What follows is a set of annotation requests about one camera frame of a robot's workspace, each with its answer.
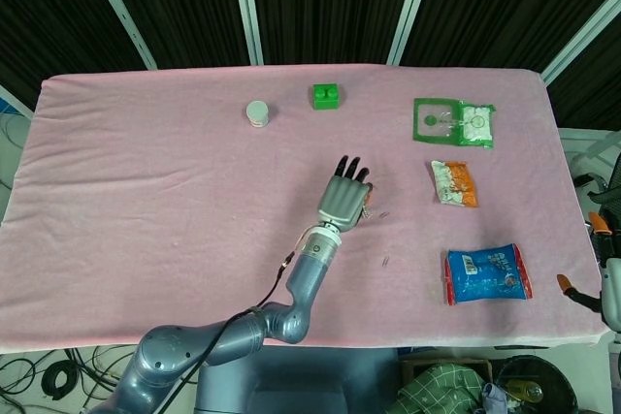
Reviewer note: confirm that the white partition post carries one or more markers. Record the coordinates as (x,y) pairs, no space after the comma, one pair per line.
(14,101)
(119,9)
(412,7)
(582,38)
(247,7)

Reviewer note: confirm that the blue grey robot torso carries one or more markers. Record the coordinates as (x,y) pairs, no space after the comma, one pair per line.
(315,380)

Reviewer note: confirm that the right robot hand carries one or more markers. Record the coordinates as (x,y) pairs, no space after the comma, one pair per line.
(612,288)

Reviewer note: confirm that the green toy brick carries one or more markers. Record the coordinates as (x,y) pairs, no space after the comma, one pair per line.
(325,96)

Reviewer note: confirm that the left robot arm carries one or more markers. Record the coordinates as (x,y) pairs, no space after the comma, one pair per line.
(305,288)

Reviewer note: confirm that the orange white snack packet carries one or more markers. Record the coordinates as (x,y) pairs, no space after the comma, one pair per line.
(455,183)

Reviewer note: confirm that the green white snack packet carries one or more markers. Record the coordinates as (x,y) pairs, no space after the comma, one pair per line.
(453,122)

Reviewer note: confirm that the pink table cloth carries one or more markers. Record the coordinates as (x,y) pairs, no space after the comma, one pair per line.
(145,239)

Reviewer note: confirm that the black mesh office chair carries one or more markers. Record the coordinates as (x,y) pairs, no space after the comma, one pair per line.
(606,191)

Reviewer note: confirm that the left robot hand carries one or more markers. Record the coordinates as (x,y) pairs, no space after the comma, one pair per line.
(342,200)

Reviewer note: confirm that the black waste bin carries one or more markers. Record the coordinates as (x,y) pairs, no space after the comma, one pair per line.
(538,375)

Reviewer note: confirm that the blue red snack packet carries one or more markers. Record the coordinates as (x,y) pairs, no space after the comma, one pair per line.
(487,276)

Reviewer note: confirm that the green checkered cloth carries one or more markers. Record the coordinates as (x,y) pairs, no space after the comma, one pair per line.
(436,385)

